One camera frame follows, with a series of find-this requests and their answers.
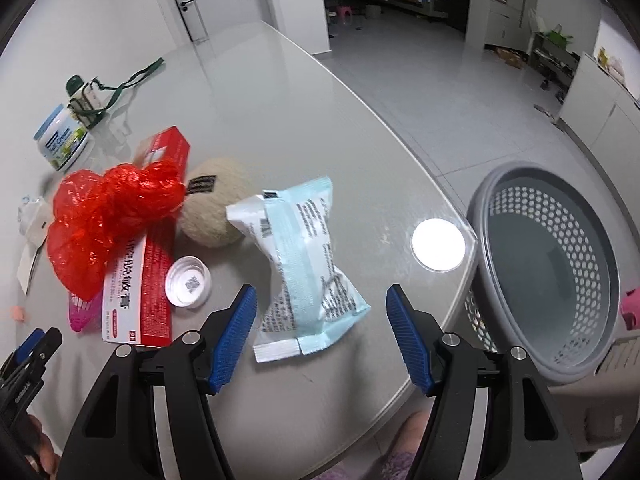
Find red and white carton box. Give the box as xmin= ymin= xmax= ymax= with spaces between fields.
xmin=101 ymin=126 xmax=192 ymax=348

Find white low cabinet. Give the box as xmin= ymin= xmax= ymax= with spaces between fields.
xmin=557 ymin=52 xmax=640 ymax=171

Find shoe rack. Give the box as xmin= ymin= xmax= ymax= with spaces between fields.
xmin=527 ymin=30 xmax=581 ymax=96

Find red plastic bag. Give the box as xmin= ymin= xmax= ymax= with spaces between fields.
xmin=46 ymin=159 xmax=187 ymax=300

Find pink plastic cup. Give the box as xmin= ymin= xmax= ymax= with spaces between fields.
xmin=68 ymin=290 xmax=103 ymax=333

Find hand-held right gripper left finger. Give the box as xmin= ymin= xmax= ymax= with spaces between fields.
xmin=56 ymin=284 xmax=258 ymax=480

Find cardboard box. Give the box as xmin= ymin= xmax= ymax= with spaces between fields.
xmin=492 ymin=46 xmax=526 ymax=68

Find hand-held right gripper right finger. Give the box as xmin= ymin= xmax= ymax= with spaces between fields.
xmin=385 ymin=284 xmax=583 ymax=480

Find tall white cabinet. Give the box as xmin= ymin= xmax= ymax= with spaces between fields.
xmin=485 ymin=0 xmax=531 ymax=51

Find light blue wrapper packet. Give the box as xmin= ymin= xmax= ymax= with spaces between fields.
xmin=225 ymin=176 xmax=372 ymax=364

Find grey perforated plastic basket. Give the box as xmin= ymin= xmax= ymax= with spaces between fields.
xmin=465 ymin=161 xmax=632 ymax=386

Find white paper card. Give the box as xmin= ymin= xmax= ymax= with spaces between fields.
xmin=16 ymin=245 xmax=46 ymax=295

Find green capped white bottle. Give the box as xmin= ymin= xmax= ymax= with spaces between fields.
xmin=65 ymin=74 xmax=93 ymax=106

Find beige plush ball toy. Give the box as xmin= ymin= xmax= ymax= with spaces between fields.
xmin=179 ymin=157 xmax=261 ymax=248

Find green lanyard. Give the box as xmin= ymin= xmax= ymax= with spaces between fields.
xmin=95 ymin=57 xmax=166 ymax=103

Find white bottle cap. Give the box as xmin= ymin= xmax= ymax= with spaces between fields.
xmin=165 ymin=256 xmax=211 ymax=308

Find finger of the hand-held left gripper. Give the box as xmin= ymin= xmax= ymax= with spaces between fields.
xmin=0 ymin=329 xmax=43 ymax=376
xmin=30 ymin=327 xmax=64 ymax=376

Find feet in pink slippers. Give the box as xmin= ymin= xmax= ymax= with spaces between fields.
xmin=310 ymin=452 xmax=426 ymax=480

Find white jar with blue label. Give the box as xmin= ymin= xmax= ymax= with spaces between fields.
xmin=33 ymin=104 xmax=96 ymax=172

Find pink plastic object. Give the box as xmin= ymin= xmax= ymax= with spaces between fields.
xmin=621 ymin=287 xmax=640 ymax=331

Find white crumpled plastic wrapper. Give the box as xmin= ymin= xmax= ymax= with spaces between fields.
xmin=17 ymin=195 xmax=55 ymax=246

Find beige storage box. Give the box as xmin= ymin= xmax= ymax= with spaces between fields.
xmin=550 ymin=332 xmax=640 ymax=456

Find person's left hand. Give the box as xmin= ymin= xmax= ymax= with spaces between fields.
xmin=20 ymin=412 xmax=62 ymax=478

